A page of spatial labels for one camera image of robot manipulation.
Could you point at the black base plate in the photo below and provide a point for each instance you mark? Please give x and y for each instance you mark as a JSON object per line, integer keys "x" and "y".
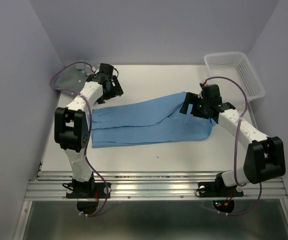
{"x": 98, "y": 192}
{"x": 211, "y": 190}

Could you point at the light blue long sleeve shirt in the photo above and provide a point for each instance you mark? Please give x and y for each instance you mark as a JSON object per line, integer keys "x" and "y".
{"x": 149, "y": 122}

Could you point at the folded grey button shirt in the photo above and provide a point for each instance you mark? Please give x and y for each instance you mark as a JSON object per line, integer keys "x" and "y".
{"x": 72, "y": 78}

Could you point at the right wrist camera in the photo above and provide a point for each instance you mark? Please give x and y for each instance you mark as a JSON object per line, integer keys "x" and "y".
{"x": 210, "y": 91}

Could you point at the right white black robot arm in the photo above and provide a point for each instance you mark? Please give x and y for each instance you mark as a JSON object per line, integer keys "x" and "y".
{"x": 265, "y": 158}

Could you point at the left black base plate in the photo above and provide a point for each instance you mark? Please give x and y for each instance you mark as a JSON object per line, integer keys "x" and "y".
{"x": 98, "y": 192}

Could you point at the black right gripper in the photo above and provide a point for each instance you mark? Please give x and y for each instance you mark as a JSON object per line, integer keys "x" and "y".
{"x": 192, "y": 98}

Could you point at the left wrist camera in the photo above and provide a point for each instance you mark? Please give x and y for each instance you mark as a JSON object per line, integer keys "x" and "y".
{"x": 107, "y": 69}

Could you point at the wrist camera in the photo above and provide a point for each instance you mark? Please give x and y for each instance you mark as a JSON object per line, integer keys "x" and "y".
{"x": 107, "y": 69}
{"x": 210, "y": 91}

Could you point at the aluminium mounting rail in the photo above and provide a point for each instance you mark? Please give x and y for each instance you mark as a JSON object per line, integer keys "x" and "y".
{"x": 125, "y": 186}

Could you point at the white plastic mesh basket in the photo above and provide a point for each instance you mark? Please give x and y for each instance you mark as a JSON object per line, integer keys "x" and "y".
{"x": 237, "y": 67}

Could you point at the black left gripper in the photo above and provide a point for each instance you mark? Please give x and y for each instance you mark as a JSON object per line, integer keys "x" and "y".
{"x": 116, "y": 89}

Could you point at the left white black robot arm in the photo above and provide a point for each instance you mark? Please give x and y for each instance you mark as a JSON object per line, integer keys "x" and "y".
{"x": 72, "y": 129}

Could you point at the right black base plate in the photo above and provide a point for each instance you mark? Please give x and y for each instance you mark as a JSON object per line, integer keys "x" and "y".
{"x": 211, "y": 190}

